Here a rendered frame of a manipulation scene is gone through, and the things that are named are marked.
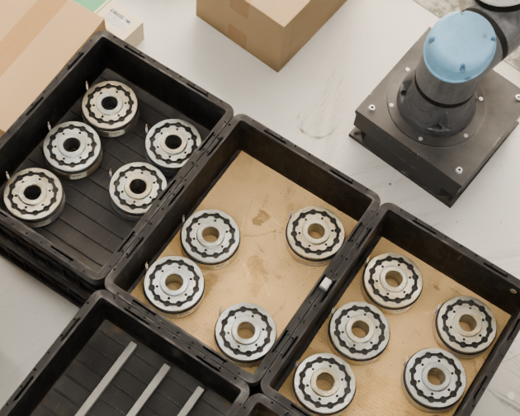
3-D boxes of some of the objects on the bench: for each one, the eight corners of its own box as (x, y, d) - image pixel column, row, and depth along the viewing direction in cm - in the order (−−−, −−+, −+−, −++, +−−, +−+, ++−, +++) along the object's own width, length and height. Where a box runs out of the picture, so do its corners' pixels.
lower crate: (110, 94, 208) (105, 60, 197) (233, 170, 202) (235, 139, 191) (-22, 243, 192) (-34, 216, 181) (109, 331, 186) (104, 308, 176)
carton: (38, -5, 217) (34, -23, 212) (58, -22, 219) (54, -41, 214) (125, 58, 212) (123, 40, 206) (144, 39, 214) (143, 21, 209)
